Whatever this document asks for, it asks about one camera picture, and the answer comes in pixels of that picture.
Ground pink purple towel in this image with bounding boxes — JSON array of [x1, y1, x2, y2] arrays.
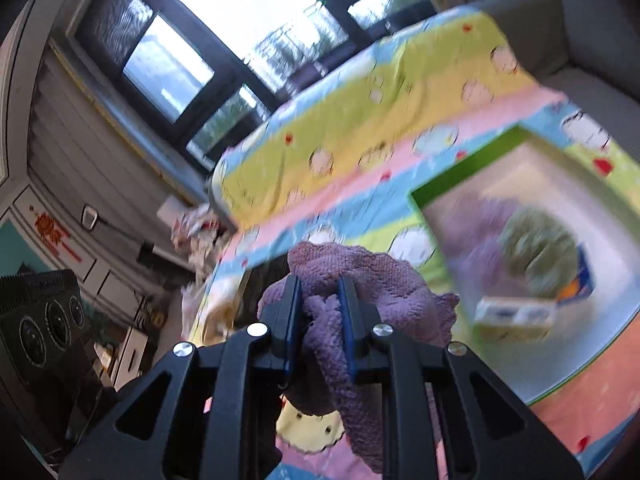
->
[[284, 242, 459, 474]]

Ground blue orange Tempo tissue pack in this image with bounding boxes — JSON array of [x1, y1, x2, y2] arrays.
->
[[556, 245, 594, 306]]

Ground green knitted cloth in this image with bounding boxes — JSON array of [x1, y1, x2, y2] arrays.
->
[[499, 207, 578, 298]]

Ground black glossy box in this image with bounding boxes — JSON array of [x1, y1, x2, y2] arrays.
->
[[240, 255, 288, 316]]

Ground black floor lamp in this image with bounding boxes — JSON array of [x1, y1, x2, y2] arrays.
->
[[80, 204, 194, 273]]

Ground pile of clothes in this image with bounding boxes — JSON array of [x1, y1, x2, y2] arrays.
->
[[170, 204, 230, 273]]

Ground green cardboard box tray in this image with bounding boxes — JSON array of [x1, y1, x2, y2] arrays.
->
[[411, 126, 639, 403]]

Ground white cabinet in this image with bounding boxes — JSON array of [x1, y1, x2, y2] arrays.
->
[[1, 184, 154, 388]]

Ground grey sofa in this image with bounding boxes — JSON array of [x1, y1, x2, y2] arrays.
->
[[472, 0, 639, 158]]

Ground black camera box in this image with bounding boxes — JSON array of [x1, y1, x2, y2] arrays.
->
[[1, 269, 90, 415]]

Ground black window frame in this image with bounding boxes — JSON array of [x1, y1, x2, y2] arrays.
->
[[70, 0, 436, 172]]

